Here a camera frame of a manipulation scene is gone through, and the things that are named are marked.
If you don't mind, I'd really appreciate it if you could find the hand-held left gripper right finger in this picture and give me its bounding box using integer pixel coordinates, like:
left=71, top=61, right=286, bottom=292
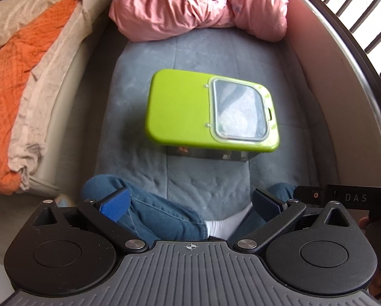
left=235, top=188, right=351, bottom=254

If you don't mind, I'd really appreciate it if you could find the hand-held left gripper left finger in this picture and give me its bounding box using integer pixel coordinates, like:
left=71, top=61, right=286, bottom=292
left=31, top=188, right=149, bottom=254

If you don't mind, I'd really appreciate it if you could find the dark transparent storage container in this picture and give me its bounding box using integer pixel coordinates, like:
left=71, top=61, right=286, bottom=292
left=166, top=145, right=254, bottom=164

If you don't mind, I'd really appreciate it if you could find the green container lid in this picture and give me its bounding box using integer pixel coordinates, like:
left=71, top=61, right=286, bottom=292
left=146, top=69, right=281, bottom=154

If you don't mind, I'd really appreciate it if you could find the white sock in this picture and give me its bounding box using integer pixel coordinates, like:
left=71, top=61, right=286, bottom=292
left=205, top=202, right=255, bottom=240

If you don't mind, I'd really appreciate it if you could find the grey plush mat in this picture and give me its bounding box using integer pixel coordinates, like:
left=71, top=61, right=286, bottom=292
left=93, top=27, right=326, bottom=222

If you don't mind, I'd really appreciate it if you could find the beige cushion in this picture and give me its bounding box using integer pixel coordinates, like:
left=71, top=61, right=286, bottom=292
left=28, top=0, right=127, bottom=198

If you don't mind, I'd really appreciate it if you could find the orange and beige blanket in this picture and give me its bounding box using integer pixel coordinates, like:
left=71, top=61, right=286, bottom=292
left=0, top=0, right=97, bottom=196

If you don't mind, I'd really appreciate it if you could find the pink quilt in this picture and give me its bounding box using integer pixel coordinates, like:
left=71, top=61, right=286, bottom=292
left=109, top=0, right=289, bottom=43

